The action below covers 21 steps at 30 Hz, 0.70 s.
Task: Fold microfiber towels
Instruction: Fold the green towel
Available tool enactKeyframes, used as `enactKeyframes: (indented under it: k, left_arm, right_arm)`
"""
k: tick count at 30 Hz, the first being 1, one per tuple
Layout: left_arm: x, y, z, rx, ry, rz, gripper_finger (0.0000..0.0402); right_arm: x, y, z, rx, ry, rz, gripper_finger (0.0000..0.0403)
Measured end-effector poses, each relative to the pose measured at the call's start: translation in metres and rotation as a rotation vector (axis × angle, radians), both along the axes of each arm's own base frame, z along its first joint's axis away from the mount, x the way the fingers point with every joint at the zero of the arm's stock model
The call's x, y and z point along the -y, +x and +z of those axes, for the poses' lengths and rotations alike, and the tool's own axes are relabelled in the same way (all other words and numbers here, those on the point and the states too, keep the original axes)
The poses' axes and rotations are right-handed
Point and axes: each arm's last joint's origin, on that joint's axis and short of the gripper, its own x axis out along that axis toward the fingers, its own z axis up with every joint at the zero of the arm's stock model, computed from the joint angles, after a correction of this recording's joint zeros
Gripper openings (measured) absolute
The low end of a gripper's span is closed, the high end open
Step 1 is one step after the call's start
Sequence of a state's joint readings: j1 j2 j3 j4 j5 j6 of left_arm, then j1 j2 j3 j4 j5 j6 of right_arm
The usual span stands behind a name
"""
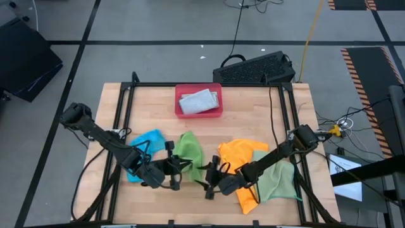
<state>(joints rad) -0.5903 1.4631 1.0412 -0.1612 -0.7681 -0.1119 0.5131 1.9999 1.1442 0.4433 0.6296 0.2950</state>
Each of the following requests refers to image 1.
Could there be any black metal stand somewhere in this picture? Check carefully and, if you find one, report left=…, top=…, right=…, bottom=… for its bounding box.
left=330, top=84, right=405, bottom=228

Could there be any red plastic bin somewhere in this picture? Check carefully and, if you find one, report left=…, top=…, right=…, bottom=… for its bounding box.
left=174, top=83, right=224, bottom=120

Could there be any black hazard striped mat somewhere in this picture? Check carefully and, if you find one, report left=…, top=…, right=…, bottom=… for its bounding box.
left=327, top=0, right=405, bottom=11
left=340, top=46, right=405, bottom=159

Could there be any blue microfiber towel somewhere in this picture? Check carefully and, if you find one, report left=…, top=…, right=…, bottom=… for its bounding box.
left=126, top=129, right=167, bottom=184

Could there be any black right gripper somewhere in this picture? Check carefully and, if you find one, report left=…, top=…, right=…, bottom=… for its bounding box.
left=194, top=155, right=247, bottom=200

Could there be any black perforated computer case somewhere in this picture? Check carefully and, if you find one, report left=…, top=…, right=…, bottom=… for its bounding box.
left=212, top=50, right=297, bottom=85

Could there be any black floor cable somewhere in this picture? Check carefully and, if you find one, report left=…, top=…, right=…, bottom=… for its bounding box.
left=220, top=0, right=285, bottom=68

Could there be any bright green microfiber towel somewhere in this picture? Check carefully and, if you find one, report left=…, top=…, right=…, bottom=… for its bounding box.
left=172, top=130, right=205, bottom=183

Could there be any white coiled cable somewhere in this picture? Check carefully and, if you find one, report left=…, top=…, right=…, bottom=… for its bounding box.
left=337, top=117, right=355, bottom=129

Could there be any yellow cable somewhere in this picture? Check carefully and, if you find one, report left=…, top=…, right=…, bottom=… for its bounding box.
left=298, top=0, right=324, bottom=82

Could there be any grey microfiber towel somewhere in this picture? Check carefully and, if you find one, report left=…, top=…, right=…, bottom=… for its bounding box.
left=178, top=88, right=220, bottom=115

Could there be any orange microfiber towel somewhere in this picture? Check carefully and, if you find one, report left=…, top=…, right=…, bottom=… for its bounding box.
left=217, top=138, right=270, bottom=215

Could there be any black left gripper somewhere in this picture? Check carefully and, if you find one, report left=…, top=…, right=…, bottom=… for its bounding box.
left=151, top=141, right=194, bottom=191

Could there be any large black case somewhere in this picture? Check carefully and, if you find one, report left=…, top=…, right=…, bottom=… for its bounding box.
left=0, top=18, right=63, bottom=103

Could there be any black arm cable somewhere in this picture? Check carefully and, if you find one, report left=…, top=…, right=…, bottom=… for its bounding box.
left=268, top=85, right=281, bottom=149
left=68, top=126, right=107, bottom=222

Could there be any black metal table frame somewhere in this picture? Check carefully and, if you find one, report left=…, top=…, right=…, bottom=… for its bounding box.
left=75, top=72, right=341, bottom=227

